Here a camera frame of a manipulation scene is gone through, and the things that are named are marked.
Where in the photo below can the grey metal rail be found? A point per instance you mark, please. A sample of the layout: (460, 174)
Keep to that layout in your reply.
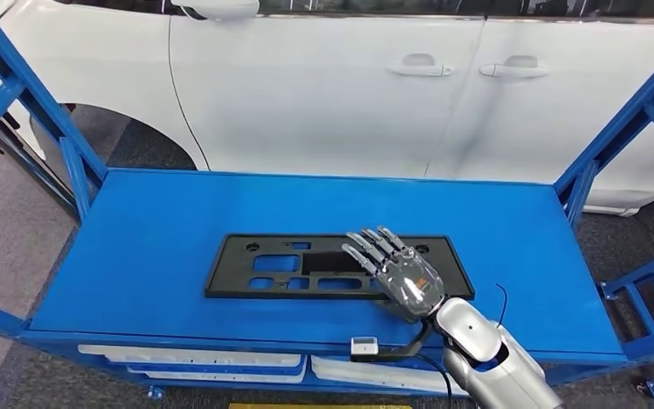
(28, 164)

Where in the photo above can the white car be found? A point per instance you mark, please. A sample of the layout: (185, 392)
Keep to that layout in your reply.
(304, 84)

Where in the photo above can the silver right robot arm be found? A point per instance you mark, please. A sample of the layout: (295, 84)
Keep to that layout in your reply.
(468, 324)

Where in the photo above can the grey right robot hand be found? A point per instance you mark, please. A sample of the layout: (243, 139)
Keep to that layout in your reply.
(411, 282)

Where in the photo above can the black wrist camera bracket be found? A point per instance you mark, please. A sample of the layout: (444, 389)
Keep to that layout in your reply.
(411, 349)

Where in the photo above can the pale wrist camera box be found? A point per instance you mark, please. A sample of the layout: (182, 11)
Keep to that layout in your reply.
(364, 346)

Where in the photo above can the yellow floor tape square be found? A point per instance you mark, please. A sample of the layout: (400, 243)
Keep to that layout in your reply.
(316, 406)

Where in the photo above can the black plastic plate frame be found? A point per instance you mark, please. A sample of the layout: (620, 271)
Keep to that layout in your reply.
(228, 268)

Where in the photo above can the blue metal shelf rack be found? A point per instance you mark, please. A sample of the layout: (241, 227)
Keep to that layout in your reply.
(135, 254)

